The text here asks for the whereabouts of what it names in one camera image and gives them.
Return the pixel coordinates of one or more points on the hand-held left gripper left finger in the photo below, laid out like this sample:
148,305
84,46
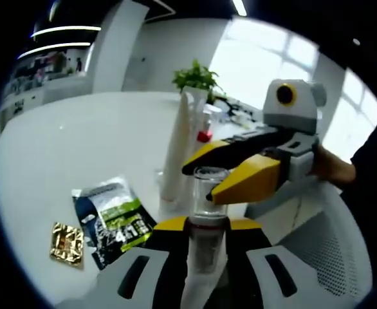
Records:
166,244

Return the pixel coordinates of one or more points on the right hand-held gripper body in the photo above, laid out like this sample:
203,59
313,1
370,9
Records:
301,116

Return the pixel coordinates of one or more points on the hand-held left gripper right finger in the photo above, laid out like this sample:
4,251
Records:
246,248

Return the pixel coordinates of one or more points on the silver clear-cap skincare bottle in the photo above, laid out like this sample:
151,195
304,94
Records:
204,254

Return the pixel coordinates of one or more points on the green black skincare sachet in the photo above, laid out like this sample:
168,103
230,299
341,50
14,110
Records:
117,219

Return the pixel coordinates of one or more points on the white skincare tube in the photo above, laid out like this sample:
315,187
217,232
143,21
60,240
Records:
175,145

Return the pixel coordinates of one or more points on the gold foil skincare sachet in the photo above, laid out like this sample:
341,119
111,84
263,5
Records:
67,246

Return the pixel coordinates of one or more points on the person's right hand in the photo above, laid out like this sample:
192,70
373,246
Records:
333,169

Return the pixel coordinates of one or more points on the large window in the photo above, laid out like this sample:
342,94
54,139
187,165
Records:
256,58

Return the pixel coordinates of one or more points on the green plant in white pot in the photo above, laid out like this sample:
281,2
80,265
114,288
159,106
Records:
195,77

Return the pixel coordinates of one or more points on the white cabinet counter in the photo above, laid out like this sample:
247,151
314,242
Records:
47,87

